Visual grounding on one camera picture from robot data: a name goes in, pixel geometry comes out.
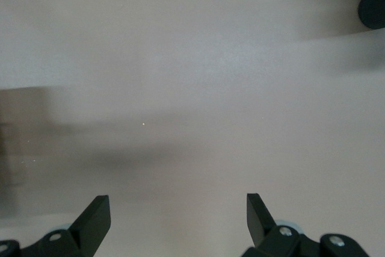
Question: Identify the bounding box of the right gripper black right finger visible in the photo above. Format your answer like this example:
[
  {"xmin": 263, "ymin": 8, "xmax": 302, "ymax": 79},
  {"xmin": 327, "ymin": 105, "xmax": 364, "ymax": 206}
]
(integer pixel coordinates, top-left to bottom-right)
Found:
[{"xmin": 242, "ymin": 193, "xmax": 369, "ymax": 257}]

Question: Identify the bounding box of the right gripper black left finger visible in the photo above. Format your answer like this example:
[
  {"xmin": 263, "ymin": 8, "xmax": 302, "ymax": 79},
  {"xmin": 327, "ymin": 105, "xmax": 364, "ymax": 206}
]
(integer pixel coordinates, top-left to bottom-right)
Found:
[{"xmin": 0, "ymin": 195, "xmax": 111, "ymax": 257}]

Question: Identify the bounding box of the table cover sheet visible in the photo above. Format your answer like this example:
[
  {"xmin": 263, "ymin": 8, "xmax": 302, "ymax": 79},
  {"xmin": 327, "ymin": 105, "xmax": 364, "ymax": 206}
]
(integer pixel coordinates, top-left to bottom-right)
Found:
[{"xmin": 0, "ymin": 0, "xmax": 385, "ymax": 257}]

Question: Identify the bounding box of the black round object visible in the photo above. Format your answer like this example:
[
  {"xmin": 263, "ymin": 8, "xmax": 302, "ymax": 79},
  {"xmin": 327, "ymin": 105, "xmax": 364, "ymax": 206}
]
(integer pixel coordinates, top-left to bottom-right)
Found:
[{"xmin": 357, "ymin": 0, "xmax": 385, "ymax": 31}]

